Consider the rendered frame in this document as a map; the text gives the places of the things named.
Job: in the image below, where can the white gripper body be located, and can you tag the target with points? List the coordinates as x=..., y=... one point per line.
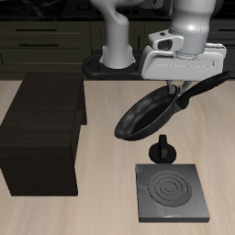
x=180, y=67

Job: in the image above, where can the dark kitchen cupboards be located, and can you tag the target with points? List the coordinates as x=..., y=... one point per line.
x=46, y=46

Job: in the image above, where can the dark wooden cabinet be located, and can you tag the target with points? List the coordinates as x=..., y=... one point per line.
x=39, y=131

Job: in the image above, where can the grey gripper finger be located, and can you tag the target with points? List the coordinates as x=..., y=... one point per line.
x=171, y=87
x=184, y=87

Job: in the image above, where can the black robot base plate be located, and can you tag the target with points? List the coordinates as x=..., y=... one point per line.
x=91, y=65

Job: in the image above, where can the dark grey stove plate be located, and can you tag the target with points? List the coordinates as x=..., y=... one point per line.
x=171, y=191

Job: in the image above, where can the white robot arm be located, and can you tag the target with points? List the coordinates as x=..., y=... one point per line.
x=116, y=36

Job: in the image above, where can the round black stove knob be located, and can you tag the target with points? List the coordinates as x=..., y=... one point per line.
x=162, y=150

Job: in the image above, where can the black frying pan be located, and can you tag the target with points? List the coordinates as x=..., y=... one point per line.
x=150, y=116

